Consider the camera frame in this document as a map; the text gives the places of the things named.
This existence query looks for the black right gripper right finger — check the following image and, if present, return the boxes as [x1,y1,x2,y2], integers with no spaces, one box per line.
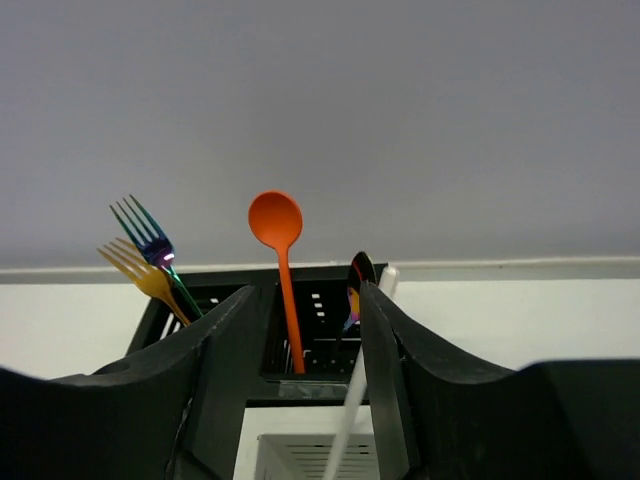
[360,283,639,479]

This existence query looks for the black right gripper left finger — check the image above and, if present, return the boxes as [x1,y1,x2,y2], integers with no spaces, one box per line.
[1,286,260,479]

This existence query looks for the gold metal fork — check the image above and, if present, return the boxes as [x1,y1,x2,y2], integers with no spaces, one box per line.
[97,238,191,326]

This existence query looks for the iridescent metal fork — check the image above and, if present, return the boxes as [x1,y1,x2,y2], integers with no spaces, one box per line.
[109,194,203,319]

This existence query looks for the orange plastic spoon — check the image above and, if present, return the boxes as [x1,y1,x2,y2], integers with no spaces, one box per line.
[248,190,305,374]

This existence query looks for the white utensil caddy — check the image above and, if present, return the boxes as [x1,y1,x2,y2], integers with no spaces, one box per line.
[254,434,380,480]

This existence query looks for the black utensil caddy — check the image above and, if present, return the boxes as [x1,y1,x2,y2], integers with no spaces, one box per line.
[125,263,390,407]

